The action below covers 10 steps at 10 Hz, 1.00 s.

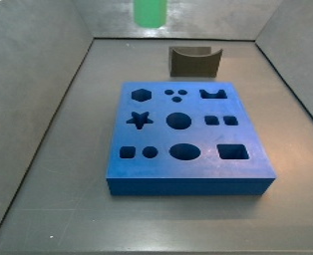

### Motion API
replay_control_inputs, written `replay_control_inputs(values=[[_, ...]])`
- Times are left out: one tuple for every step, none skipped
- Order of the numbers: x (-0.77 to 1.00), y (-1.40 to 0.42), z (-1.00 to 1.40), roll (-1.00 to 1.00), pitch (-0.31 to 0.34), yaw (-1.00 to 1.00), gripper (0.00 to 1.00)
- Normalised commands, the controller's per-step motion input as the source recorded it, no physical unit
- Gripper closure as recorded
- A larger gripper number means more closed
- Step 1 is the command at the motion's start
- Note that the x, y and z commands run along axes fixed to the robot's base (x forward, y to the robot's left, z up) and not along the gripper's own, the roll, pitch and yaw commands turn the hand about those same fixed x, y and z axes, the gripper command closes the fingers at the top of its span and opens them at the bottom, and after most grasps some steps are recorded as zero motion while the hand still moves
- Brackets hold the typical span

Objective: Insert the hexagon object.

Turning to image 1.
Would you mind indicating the blue shape sorter board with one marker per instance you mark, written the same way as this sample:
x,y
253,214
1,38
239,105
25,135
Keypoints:
x,y
185,142

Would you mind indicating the dark curved holder block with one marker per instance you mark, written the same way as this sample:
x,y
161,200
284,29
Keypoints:
x,y
194,61

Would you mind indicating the green hexagon peg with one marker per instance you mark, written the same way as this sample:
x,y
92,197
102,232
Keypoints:
x,y
150,13

